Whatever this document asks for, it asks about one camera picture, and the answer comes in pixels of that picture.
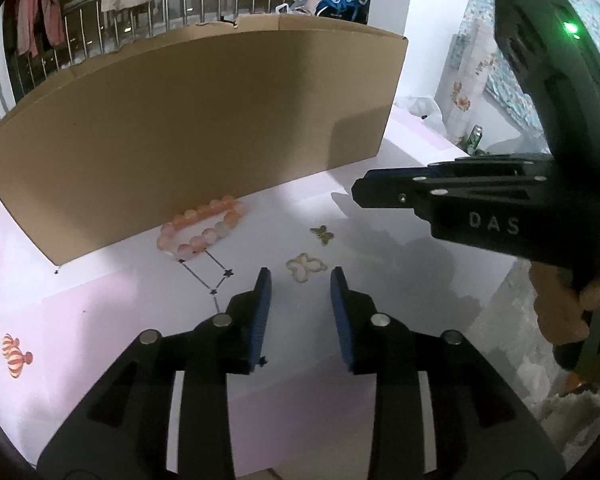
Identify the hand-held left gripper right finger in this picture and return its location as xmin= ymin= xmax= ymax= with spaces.
xmin=329 ymin=266 xmax=567 ymax=480

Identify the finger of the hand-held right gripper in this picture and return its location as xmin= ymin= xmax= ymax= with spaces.
xmin=365 ymin=153 xmax=557 ymax=182
xmin=351 ymin=176 xmax=554 ymax=217

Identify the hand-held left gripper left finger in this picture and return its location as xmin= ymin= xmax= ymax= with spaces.
xmin=37 ymin=266 xmax=273 ymax=480

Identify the pale butterfly ornament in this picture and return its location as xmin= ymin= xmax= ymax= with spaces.
xmin=285 ymin=252 xmax=328 ymax=284

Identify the gold butterfly ornament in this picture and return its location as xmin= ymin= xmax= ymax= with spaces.
xmin=309 ymin=224 xmax=335 ymax=247

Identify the pink bead bracelet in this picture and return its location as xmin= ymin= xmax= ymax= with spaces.
xmin=156 ymin=196 xmax=247 ymax=261

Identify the brown cardboard box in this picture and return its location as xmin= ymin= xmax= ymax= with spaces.
xmin=0 ymin=12 xmax=410 ymax=267

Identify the person's right hand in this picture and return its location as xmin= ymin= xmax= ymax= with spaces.
xmin=529 ymin=260 xmax=600 ymax=347

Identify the green drink can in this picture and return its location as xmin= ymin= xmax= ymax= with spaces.
xmin=462 ymin=124 xmax=484 ymax=156

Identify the crumpled white plastic bag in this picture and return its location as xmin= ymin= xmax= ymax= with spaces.
xmin=409 ymin=95 xmax=449 ymax=134

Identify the blue patterned cloth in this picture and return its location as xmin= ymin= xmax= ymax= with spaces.
xmin=446 ymin=0 xmax=552 ymax=157

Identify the pink printed tablecloth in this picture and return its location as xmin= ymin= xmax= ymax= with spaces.
xmin=0 ymin=109 xmax=537 ymax=480

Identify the blue bag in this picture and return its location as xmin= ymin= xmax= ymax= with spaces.
xmin=315 ymin=0 xmax=370 ymax=24

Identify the hanging pink garment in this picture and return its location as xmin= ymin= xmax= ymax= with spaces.
xmin=14 ymin=0 xmax=67 ymax=59

